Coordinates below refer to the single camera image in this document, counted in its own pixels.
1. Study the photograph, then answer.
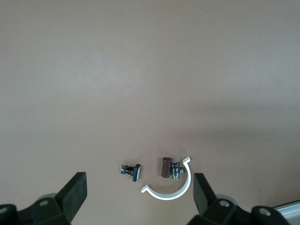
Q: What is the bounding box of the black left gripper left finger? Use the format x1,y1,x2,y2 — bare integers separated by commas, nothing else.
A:
0,172,88,225

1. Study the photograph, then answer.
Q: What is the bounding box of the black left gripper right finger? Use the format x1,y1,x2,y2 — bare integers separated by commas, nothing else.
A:
187,172,289,225

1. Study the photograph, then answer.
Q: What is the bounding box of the small black connector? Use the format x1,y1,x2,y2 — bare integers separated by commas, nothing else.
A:
120,163,143,182

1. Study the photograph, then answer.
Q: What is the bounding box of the brown table cover sheet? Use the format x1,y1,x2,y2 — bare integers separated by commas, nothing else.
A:
0,0,300,225

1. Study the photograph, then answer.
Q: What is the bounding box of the white half-ring pipe clamp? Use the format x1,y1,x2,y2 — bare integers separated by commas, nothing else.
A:
140,156,193,201

